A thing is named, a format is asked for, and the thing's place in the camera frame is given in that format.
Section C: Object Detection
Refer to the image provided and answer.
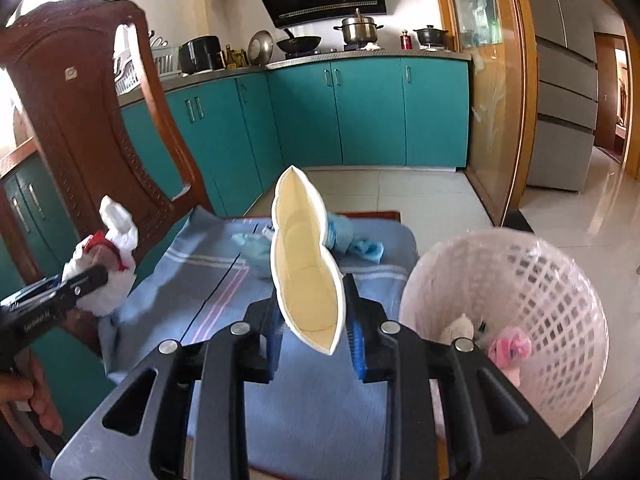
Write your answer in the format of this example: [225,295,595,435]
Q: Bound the light blue plastic bag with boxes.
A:
[232,224,274,278]

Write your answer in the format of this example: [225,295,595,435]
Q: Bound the white bag with red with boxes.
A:
[62,195,139,318]

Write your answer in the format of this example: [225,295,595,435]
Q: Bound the pink white wrapper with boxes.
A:
[478,326,533,388]

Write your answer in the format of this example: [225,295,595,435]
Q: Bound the white plastic bag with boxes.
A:
[439,314,475,344]

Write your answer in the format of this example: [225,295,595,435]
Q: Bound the teal kitchen cabinets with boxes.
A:
[0,54,471,436]

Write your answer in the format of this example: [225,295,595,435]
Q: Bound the person's left hand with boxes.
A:
[0,350,63,448]

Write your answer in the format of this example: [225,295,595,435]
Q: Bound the blue striped seat cloth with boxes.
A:
[99,208,418,479]

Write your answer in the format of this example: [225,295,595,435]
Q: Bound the white plastic waste basket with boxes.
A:
[398,227,611,438]

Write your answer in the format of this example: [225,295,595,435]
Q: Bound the carved wooden chair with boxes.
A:
[1,0,213,262]

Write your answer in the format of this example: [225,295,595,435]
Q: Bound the red canister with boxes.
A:
[400,29,412,50]

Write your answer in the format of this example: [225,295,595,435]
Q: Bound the black wok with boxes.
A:
[276,28,322,58]

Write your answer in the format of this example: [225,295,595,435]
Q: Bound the steel pan lid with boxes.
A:
[246,29,273,66]

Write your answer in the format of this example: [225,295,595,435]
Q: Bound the black air fryer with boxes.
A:
[178,36,224,75]

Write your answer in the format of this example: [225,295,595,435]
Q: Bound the white dish rack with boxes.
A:
[112,23,181,98]

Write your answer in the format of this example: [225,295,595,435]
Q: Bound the steel stock pot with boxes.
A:
[333,8,383,50]

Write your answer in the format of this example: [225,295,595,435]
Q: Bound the black casserole pot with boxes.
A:
[414,25,447,50]

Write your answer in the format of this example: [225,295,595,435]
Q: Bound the wood framed glass door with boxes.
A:
[438,0,538,226]

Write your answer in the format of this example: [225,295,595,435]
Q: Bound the wooden interior doorway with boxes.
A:
[594,32,629,164]

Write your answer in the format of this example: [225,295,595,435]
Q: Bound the grey refrigerator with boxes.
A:
[527,0,598,192]

